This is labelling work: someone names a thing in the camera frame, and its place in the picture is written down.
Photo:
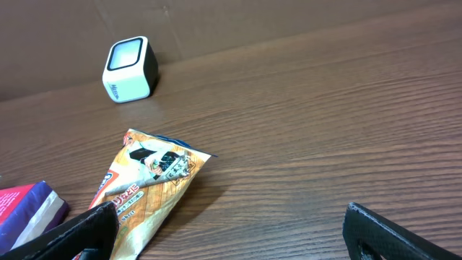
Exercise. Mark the white barcode scanner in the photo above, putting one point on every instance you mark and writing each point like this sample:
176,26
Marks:
131,70

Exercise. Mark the red purple tissue pack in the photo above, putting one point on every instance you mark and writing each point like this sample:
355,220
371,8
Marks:
29,211

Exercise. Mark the orange cream snack bag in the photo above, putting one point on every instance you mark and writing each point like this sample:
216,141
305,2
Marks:
147,178

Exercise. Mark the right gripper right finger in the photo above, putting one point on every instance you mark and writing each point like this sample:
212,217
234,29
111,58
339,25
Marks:
368,235

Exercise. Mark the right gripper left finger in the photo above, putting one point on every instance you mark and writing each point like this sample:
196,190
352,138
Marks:
91,234

